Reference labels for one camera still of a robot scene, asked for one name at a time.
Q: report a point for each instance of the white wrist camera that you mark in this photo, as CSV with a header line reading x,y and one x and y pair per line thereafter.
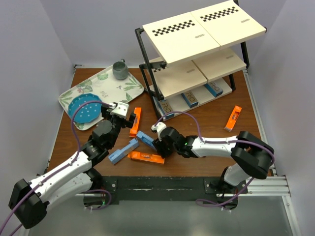
x,y
119,109
158,128

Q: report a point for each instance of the orange toothpaste box upright left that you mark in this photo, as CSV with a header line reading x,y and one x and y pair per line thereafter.
x,y
135,127

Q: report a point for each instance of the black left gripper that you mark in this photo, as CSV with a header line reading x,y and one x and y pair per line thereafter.
x,y
127,123

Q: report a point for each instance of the teal dotted plate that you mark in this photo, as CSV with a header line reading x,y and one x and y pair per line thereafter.
x,y
89,112

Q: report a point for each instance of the leaf-patterned white tray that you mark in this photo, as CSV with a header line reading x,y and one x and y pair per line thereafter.
x,y
105,86

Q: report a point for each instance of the orange toothpaste box bottom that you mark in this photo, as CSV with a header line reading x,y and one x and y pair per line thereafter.
x,y
140,156

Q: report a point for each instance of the blue toothpaste box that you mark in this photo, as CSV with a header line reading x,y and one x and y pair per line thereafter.
x,y
119,154
146,139

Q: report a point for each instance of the aluminium frame rail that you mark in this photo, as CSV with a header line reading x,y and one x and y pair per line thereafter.
x,y
271,186

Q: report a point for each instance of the orange toothpaste box far right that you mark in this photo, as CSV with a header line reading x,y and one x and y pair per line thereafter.
x,y
233,118

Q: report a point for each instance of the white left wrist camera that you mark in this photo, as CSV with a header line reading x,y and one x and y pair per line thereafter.
x,y
119,109

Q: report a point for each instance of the three-tier cream shelf rack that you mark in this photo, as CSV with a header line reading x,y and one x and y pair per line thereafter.
x,y
189,50

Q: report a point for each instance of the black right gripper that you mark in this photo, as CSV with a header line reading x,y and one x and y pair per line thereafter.
x,y
160,147

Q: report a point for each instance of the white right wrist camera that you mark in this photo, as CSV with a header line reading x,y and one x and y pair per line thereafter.
x,y
158,128

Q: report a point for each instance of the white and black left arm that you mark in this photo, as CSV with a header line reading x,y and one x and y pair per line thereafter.
x,y
29,201

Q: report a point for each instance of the silver toothpaste box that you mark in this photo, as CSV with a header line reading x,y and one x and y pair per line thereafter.
x,y
190,99
166,109
214,89

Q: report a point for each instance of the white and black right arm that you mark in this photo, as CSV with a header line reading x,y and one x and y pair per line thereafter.
x,y
252,156

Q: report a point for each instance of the grey ceramic cup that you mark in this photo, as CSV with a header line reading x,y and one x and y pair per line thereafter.
x,y
120,70

